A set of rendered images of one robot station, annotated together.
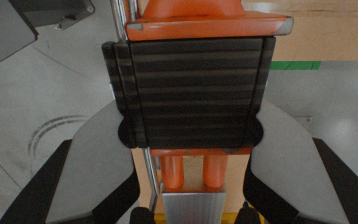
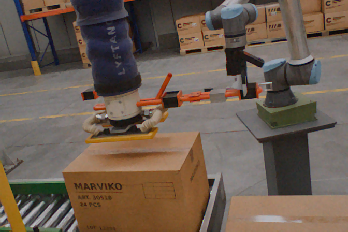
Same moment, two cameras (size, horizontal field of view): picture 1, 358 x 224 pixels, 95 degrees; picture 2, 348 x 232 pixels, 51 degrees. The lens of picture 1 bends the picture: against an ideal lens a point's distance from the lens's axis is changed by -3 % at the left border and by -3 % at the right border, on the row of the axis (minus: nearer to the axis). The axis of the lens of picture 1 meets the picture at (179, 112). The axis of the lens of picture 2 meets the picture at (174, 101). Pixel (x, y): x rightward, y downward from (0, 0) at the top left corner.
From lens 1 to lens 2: 160 cm
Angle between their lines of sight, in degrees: 64
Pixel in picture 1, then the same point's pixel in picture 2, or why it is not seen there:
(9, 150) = not seen: hidden behind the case
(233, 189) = (141, 164)
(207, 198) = (222, 91)
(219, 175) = (229, 92)
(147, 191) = (158, 136)
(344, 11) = not seen: outside the picture
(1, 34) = (261, 130)
